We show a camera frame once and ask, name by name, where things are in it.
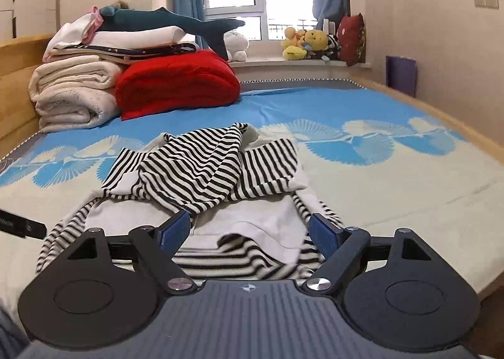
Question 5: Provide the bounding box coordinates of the dark starry folded blanket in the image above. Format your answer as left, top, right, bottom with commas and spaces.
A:
50, 41, 198, 65

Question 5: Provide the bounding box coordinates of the pink and white cloth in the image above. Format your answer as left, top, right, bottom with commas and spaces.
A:
43, 6, 104, 62

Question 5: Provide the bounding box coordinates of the person's blue clothing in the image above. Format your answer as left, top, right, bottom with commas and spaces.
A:
0, 298, 31, 359

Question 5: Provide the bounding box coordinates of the red cushion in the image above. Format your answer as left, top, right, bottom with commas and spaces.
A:
337, 14, 367, 67

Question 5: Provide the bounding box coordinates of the black white striped garment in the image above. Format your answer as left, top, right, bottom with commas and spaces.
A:
37, 122, 344, 281

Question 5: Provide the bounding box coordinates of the white window sill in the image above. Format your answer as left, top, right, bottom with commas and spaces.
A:
227, 57, 373, 81

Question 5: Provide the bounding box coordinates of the speckled white folded blanket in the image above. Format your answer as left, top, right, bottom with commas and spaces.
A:
35, 86, 122, 134

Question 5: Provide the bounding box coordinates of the yellow duck plush toy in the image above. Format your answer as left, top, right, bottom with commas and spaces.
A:
281, 27, 307, 61

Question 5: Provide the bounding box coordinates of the wooden bed side rail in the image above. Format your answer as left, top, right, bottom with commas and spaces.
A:
350, 74, 504, 306

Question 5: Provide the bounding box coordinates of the yellow round-faced plush toy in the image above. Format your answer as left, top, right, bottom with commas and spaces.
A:
305, 30, 330, 57

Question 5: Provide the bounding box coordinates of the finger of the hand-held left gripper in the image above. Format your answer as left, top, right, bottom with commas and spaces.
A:
0, 208, 48, 240

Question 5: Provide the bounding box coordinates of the red folded blanket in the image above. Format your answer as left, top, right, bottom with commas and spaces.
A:
115, 49, 242, 122

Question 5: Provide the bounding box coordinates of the dark blue shark plush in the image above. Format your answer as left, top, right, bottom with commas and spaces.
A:
98, 6, 246, 61

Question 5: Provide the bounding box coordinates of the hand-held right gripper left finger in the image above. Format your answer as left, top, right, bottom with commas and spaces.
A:
59, 209, 198, 297

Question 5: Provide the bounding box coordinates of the wooden headboard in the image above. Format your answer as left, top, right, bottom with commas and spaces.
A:
0, 35, 54, 153

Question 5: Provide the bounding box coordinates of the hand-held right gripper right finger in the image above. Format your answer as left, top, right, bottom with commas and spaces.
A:
301, 213, 436, 297

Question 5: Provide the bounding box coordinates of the blue patterned bedsheet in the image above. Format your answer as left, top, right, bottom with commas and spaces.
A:
0, 77, 504, 304

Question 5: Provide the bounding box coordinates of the white folded cloth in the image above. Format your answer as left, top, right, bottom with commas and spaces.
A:
92, 26, 190, 49

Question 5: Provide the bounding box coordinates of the cream folded blanket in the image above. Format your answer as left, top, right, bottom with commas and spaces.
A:
28, 54, 123, 92

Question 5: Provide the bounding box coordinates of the black white striped plush toy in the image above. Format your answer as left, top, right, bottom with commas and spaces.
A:
326, 33, 341, 61

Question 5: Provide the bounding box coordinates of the purple box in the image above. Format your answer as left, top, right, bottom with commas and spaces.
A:
385, 55, 418, 98

